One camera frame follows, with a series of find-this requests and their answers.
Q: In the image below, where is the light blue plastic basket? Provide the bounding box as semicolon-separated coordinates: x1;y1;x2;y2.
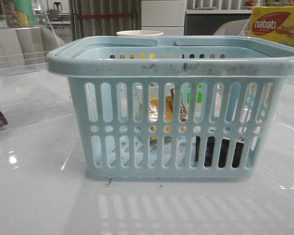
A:
47;36;294;179

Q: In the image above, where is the clear acrylic shelf left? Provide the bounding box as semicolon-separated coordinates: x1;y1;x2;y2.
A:
0;0;64;76

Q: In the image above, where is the packaged bread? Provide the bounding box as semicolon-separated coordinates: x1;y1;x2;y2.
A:
136;88;190;147

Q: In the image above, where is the white paper cup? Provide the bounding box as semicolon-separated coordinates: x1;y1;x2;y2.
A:
116;30;164;37

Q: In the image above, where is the white drawer cabinet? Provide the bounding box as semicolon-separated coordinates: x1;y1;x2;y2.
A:
141;0;187;36

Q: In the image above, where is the black tissue pack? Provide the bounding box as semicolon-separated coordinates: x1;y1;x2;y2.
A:
194;136;245;168

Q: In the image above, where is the yellow nabati wafer box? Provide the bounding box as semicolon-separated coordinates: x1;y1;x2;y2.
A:
248;6;294;47

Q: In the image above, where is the green yellow cartoon package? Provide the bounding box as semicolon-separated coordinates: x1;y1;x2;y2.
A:
1;0;35;28

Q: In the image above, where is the clear acrylic stand right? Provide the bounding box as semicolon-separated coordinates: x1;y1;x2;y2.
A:
241;20;294;39

